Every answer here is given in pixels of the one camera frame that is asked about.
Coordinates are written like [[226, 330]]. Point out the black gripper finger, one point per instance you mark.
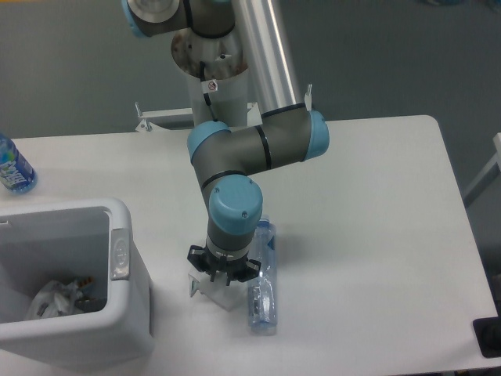
[[203, 261], [242, 270]]

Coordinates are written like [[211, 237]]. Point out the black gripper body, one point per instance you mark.
[[222, 261]]

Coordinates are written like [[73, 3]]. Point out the clear plastic bottle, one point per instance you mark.
[[261, 291]]

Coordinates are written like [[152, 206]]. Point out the white paper wrapper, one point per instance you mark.
[[225, 296]]

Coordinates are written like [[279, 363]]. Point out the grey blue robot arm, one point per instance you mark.
[[225, 158]]

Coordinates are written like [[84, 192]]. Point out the trash inside can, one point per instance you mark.
[[56, 299]]

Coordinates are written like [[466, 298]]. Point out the white plastic trash can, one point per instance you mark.
[[65, 241]]

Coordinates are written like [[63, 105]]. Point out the blue labelled water bottle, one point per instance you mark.
[[17, 174]]

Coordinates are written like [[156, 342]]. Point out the black device at table edge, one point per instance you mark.
[[487, 332]]

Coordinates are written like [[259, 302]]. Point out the white pedestal base frame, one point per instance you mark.
[[177, 119]]

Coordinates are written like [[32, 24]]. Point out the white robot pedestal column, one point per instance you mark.
[[216, 72]]

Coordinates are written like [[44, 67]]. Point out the white frame at right edge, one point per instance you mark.
[[487, 175]]

